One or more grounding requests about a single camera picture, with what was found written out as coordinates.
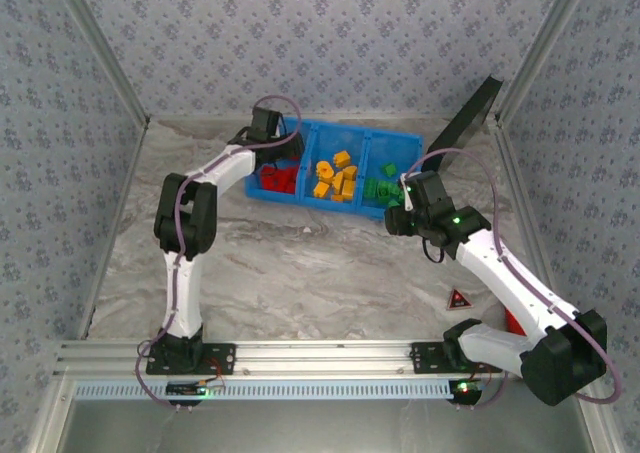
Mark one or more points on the blue three-compartment bin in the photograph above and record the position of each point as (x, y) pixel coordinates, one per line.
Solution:
(325, 140)

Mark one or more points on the small green lego brick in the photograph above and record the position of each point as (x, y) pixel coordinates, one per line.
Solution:
(388, 168)

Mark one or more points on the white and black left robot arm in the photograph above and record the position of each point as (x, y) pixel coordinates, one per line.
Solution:
(185, 293)

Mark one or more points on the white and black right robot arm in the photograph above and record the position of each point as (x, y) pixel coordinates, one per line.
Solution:
(500, 283)

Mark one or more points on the red triangle sticker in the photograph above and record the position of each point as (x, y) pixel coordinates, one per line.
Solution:
(458, 300)

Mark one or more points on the black flat tray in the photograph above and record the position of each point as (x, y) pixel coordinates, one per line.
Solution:
(475, 113)

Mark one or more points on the red plastic block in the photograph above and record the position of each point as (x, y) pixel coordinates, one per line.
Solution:
(511, 320)

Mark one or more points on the aluminium frame side rail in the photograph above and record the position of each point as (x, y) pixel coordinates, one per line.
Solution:
(522, 198)
(116, 223)

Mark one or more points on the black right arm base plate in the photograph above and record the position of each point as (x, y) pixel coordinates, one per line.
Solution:
(425, 358)

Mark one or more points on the aluminium mounting rail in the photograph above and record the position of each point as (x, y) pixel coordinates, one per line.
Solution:
(325, 358)

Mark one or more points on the aluminium frame post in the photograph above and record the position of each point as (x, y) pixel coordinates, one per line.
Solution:
(541, 48)
(102, 48)

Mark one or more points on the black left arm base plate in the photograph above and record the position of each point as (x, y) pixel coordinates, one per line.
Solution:
(220, 358)

